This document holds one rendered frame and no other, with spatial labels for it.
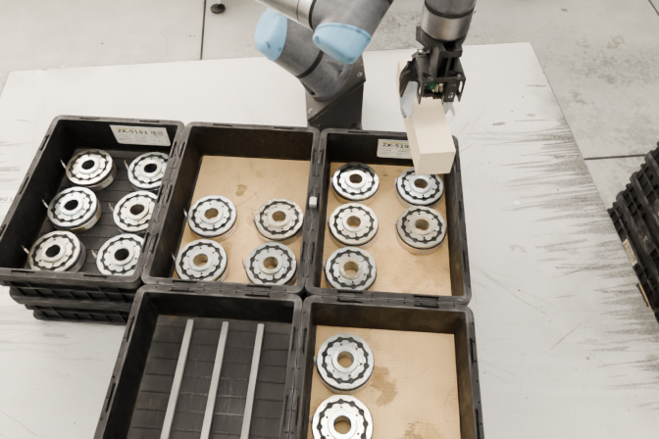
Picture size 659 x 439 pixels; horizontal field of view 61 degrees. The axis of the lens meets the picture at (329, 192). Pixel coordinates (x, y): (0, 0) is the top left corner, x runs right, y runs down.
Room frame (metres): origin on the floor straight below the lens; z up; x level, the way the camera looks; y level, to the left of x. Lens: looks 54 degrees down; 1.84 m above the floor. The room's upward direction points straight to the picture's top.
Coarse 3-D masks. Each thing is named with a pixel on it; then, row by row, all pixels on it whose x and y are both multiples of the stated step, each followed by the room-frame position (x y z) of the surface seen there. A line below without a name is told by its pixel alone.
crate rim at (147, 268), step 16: (224, 128) 0.82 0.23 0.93; (240, 128) 0.82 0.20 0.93; (256, 128) 0.82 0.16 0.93; (272, 128) 0.82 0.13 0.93; (288, 128) 0.82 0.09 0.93; (304, 128) 0.82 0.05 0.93; (176, 160) 0.73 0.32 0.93; (176, 176) 0.69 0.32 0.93; (160, 224) 0.57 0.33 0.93; (304, 224) 0.57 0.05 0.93; (304, 240) 0.54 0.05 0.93; (304, 256) 0.50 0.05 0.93; (144, 272) 0.47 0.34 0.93; (304, 272) 0.47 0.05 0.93; (224, 288) 0.44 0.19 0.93; (240, 288) 0.44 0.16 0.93; (256, 288) 0.44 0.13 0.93; (272, 288) 0.44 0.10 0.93; (288, 288) 0.44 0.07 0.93; (304, 288) 0.44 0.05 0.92
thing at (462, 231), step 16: (336, 128) 0.82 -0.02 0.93; (320, 144) 0.78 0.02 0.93; (320, 160) 0.73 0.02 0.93; (320, 176) 0.69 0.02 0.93; (320, 192) 0.65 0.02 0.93; (320, 208) 0.61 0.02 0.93; (464, 208) 0.61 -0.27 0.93; (464, 224) 0.57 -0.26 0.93; (464, 240) 0.54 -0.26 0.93; (464, 256) 0.51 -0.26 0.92; (464, 272) 0.47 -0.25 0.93; (320, 288) 0.44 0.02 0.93; (464, 288) 0.44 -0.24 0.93; (464, 304) 0.41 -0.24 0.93
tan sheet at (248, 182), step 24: (216, 168) 0.79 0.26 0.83; (240, 168) 0.79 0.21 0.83; (264, 168) 0.79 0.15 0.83; (288, 168) 0.79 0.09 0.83; (216, 192) 0.72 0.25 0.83; (240, 192) 0.72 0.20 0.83; (264, 192) 0.72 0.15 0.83; (288, 192) 0.72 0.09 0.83; (240, 216) 0.66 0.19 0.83; (192, 240) 0.60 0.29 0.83; (240, 240) 0.60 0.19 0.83; (240, 264) 0.54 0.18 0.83
